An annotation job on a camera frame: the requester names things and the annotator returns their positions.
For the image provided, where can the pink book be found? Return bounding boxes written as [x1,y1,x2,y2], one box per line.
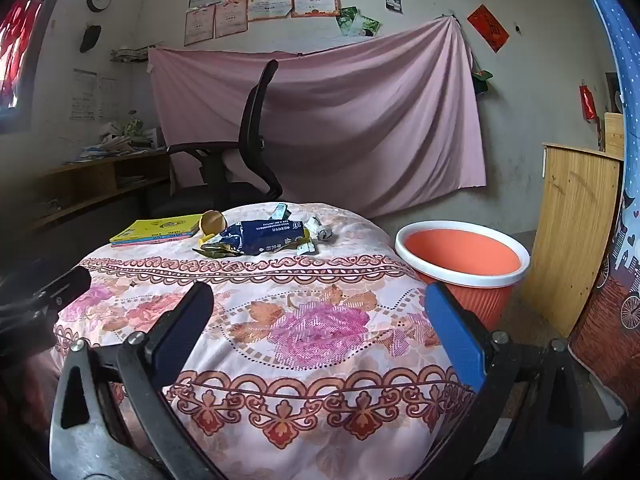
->
[111,234,200,247]

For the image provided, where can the black hanging wall object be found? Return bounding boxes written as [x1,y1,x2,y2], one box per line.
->
[80,24,102,54]

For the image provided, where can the wire wall shelf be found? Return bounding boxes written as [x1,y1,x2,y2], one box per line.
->
[110,46,151,65]

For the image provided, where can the wooden cabinet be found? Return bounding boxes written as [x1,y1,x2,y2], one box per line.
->
[520,112,626,338]

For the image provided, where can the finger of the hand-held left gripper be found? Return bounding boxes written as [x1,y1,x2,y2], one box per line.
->
[29,266,93,312]

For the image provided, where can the red paper square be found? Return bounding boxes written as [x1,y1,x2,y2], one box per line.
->
[467,4,510,54]

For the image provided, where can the orange bin with white rim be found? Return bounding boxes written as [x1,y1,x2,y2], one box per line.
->
[395,220,531,333]

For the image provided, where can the green landscape photo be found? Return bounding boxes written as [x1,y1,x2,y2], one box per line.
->
[336,6,359,36]
[350,14,381,39]

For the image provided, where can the dark blue snack bag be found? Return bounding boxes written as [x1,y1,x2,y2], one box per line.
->
[217,219,308,256]

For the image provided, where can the red window curtain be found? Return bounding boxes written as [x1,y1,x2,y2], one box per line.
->
[0,0,44,109]

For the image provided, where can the pile of papers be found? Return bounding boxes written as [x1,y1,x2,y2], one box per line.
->
[62,119,166,166]

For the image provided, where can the black office chair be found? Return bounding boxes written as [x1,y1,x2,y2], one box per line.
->
[150,59,284,218]

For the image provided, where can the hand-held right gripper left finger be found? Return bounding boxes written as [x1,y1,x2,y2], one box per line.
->
[49,281,216,480]

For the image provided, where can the red hanging ornament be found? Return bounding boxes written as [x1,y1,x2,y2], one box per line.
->
[579,80,601,124]

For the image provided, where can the grey wrapper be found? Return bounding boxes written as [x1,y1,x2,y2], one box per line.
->
[307,216,335,242]

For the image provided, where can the white wall calendar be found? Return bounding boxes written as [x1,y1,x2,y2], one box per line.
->
[70,69,99,122]

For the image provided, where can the wooden desk shelf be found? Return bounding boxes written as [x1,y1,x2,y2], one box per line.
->
[30,149,173,233]

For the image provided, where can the green yellow wrapper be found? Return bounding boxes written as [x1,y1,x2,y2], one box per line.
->
[194,242,236,259]

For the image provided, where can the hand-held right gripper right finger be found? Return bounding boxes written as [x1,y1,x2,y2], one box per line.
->
[415,282,586,480]

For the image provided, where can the pink cloth sheet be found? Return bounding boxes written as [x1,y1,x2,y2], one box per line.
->
[147,15,488,218]

